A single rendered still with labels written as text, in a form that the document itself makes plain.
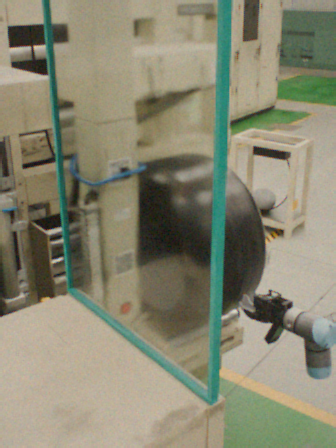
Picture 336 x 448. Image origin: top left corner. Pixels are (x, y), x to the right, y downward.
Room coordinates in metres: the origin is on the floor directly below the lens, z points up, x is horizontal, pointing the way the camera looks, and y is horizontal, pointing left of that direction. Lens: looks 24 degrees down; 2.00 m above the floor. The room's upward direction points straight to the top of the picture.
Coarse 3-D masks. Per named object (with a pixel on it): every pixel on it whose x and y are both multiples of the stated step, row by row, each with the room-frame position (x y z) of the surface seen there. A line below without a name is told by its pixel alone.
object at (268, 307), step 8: (256, 296) 1.50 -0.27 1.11; (264, 296) 1.50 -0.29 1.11; (272, 296) 1.51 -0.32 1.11; (280, 296) 1.49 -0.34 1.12; (256, 304) 1.50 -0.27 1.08; (264, 304) 1.47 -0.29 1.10; (272, 304) 1.47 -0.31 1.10; (280, 304) 1.46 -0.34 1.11; (288, 304) 1.45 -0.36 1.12; (264, 312) 1.47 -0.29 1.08; (272, 312) 1.47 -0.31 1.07; (280, 312) 1.44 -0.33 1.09; (264, 320) 1.47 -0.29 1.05; (272, 320) 1.47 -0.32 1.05; (280, 320) 1.42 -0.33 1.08
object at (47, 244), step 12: (48, 216) 1.95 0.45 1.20; (36, 228) 1.86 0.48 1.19; (48, 228) 1.95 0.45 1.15; (60, 228) 1.85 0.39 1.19; (36, 240) 1.87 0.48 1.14; (48, 240) 1.79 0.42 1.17; (60, 240) 1.83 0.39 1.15; (36, 252) 1.88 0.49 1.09; (48, 252) 1.80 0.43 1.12; (60, 252) 1.84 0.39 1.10; (36, 264) 1.89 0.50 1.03; (48, 264) 1.80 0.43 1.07; (60, 264) 1.83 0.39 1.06; (36, 276) 1.90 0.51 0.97; (48, 276) 1.81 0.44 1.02; (60, 276) 1.83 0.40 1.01; (36, 288) 1.91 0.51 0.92; (48, 288) 1.82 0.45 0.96; (60, 288) 1.83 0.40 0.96
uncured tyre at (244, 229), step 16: (240, 192) 1.66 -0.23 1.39; (240, 208) 1.62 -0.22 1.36; (256, 208) 1.66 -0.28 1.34; (240, 224) 1.58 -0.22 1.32; (256, 224) 1.62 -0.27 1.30; (240, 240) 1.56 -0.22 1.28; (256, 240) 1.60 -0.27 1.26; (224, 256) 1.51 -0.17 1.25; (240, 256) 1.54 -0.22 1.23; (256, 256) 1.58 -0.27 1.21; (224, 272) 1.50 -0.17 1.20; (240, 272) 1.54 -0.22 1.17; (256, 272) 1.59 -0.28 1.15; (224, 288) 1.50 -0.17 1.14; (240, 288) 1.56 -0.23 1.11; (256, 288) 1.63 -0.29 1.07; (224, 304) 1.53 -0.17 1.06
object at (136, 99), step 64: (64, 0) 1.20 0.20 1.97; (128, 0) 1.02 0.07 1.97; (192, 0) 0.89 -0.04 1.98; (64, 64) 1.22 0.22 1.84; (128, 64) 1.03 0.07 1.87; (192, 64) 0.89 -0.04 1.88; (64, 128) 1.23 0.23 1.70; (128, 128) 1.04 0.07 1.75; (192, 128) 0.89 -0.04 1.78; (64, 192) 1.25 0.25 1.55; (128, 192) 1.04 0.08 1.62; (192, 192) 0.89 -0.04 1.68; (64, 256) 1.26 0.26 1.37; (128, 256) 1.05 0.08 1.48; (192, 256) 0.89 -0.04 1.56; (128, 320) 1.06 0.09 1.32; (192, 320) 0.89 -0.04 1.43; (192, 384) 0.88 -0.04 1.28
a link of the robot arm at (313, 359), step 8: (304, 352) 1.35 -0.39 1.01; (312, 352) 1.32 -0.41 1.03; (320, 352) 1.32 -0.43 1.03; (328, 352) 1.33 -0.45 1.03; (312, 360) 1.32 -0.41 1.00; (320, 360) 1.32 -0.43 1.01; (328, 360) 1.33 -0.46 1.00; (312, 368) 1.32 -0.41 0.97; (320, 368) 1.32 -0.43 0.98; (328, 368) 1.32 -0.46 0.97; (312, 376) 1.33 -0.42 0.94; (320, 376) 1.32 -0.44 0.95; (328, 376) 1.32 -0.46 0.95
